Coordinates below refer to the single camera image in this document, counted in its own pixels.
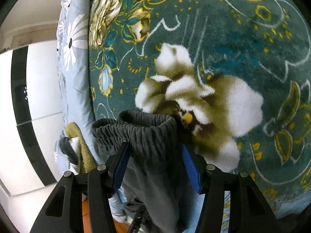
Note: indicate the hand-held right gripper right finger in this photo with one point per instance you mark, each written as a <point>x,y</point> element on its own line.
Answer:
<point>192,172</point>

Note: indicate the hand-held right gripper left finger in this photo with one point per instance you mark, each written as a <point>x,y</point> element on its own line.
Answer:
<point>120,170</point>

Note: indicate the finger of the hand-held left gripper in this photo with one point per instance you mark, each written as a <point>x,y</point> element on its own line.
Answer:
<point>137,219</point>

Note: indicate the dark grey pants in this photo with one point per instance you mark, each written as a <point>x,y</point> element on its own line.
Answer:
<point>150,174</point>

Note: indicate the olive yellow garment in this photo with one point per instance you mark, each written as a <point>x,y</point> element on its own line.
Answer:
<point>84,150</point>

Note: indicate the grey and white garment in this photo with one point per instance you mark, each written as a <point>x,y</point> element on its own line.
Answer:
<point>70,150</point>

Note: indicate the grey-blue floral quilt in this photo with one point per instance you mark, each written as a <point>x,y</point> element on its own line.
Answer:
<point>73,77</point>

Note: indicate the white wardrobe with black band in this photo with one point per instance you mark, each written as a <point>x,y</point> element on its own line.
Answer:
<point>36,102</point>

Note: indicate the teal floral blanket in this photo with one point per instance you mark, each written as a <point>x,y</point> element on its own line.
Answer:
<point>218,29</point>

